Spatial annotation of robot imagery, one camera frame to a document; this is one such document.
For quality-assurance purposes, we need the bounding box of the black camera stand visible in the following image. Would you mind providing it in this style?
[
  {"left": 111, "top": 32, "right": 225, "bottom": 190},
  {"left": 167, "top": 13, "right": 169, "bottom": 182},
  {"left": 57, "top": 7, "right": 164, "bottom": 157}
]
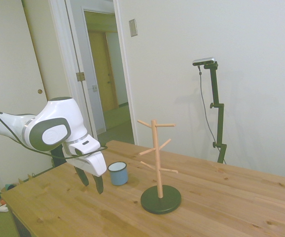
[{"left": 203, "top": 61, "right": 228, "bottom": 164}]

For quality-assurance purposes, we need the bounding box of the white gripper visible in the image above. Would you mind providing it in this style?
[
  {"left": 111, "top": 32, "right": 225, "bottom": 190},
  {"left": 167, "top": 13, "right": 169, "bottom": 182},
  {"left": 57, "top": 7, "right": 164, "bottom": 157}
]
[{"left": 65, "top": 134, "right": 107, "bottom": 196}]

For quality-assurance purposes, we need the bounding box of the white door with knob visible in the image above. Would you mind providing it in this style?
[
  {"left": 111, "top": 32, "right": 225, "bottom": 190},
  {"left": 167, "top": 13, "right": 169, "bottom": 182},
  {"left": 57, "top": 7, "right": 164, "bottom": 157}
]
[{"left": 0, "top": 0, "right": 53, "bottom": 188}]

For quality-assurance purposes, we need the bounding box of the silver exterior camera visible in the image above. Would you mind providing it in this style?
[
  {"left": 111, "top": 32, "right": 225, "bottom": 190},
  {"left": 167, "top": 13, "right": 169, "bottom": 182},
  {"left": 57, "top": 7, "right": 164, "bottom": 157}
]
[{"left": 192, "top": 57, "right": 217, "bottom": 67}]

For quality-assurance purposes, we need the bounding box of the blue enamel mug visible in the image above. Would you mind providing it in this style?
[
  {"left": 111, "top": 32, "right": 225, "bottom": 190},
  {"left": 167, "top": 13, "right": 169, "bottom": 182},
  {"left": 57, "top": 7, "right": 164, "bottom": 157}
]
[{"left": 107, "top": 161, "right": 129, "bottom": 187}]

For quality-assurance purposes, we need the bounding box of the white open door with handle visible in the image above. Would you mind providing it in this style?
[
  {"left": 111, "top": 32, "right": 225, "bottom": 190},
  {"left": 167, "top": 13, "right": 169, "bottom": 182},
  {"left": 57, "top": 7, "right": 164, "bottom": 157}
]
[{"left": 68, "top": 0, "right": 107, "bottom": 136}]

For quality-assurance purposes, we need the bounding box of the brown wooden hallway door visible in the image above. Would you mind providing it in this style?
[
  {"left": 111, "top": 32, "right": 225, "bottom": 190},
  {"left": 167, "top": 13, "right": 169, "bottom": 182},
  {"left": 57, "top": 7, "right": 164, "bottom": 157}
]
[{"left": 88, "top": 31, "right": 119, "bottom": 112}]

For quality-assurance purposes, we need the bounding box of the wooden mug tree, dark base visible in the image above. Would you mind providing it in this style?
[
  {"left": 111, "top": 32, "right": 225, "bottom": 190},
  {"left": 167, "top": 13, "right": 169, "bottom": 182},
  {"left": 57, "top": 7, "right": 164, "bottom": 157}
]
[{"left": 137, "top": 119, "right": 183, "bottom": 215}]

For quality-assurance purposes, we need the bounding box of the grey wall plate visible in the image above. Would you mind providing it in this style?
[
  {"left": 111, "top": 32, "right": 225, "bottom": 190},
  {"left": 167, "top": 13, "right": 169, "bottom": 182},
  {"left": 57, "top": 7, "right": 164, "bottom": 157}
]
[{"left": 128, "top": 18, "right": 138, "bottom": 38}]

